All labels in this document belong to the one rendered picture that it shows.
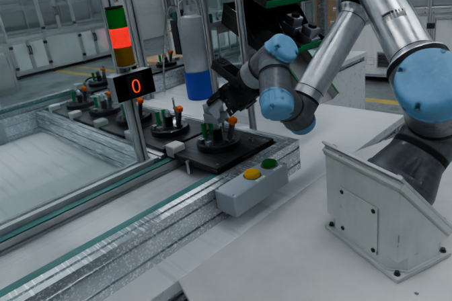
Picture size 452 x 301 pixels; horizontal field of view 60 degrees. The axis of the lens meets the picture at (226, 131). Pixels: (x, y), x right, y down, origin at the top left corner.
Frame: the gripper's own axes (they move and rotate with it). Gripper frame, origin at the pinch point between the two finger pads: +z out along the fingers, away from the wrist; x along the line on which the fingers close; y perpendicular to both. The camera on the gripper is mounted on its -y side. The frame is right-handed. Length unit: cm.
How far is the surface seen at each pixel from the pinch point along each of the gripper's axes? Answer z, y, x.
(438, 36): 90, 2, 397
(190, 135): 19.3, 2.2, 0.4
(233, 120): -5.7, 8.0, -0.8
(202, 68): 64, -36, 58
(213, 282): -13, 39, -34
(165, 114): 23.8, -8.9, -1.0
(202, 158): 4.6, 12.5, -9.6
